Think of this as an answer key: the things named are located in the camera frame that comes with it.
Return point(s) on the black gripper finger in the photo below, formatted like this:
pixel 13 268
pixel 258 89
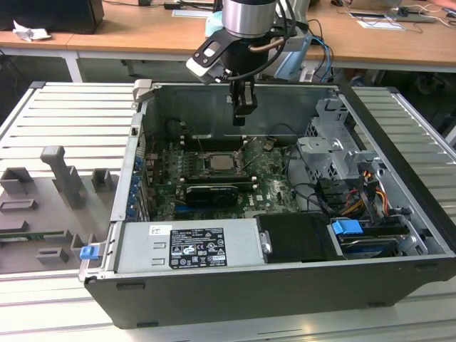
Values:
pixel 244 103

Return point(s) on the silver CPU chip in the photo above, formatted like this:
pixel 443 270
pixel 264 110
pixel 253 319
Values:
pixel 221 162

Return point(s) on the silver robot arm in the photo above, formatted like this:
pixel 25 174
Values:
pixel 249 18

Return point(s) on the black RAM slot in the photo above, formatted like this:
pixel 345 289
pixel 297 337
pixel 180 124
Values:
pixel 213 142
pixel 213 149
pixel 194 177
pixel 246 182
pixel 213 138
pixel 213 145

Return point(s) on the CPU socket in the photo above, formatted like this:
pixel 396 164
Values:
pixel 206 173

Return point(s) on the round coin battery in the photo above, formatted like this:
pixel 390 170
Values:
pixel 268 145

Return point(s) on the pale blue teach pendant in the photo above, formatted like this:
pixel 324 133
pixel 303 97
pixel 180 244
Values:
pixel 290 66

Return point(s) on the white paper sheet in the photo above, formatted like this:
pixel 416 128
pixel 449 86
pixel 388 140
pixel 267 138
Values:
pixel 381 25
pixel 189 13

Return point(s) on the wooden desk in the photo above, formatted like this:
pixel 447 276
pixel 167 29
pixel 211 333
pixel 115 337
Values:
pixel 160 32

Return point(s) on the metal disk bay cage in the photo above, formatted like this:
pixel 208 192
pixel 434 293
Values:
pixel 320 149

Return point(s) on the green motherboard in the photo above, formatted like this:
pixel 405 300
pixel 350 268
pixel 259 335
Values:
pixel 274 192

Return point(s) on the black graphics card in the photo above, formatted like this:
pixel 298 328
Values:
pixel 210 196

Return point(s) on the black plastic shroud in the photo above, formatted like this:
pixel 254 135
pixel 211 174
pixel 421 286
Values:
pixel 299 238

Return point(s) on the hard disk in blue carrier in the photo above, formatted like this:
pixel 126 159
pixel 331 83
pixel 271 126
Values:
pixel 345 228

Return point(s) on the grey power supply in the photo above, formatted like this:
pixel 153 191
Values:
pixel 142 249

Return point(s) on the grey power strip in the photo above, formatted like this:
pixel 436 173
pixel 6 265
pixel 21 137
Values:
pixel 417 18

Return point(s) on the black box on desk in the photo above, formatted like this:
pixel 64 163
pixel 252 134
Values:
pixel 53 16

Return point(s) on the black open PC case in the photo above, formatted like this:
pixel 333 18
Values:
pixel 249 299

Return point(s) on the crumpled white paper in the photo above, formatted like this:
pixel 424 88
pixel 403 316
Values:
pixel 30 32

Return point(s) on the blue plastic case latch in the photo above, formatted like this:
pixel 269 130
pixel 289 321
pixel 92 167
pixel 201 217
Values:
pixel 89 253

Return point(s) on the grey parts rack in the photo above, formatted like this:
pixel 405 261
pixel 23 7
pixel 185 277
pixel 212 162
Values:
pixel 42 199

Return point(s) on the green RAM stick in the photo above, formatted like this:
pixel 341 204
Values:
pixel 32 235

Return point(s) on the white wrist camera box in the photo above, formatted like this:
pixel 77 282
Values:
pixel 297 41
pixel 206 60

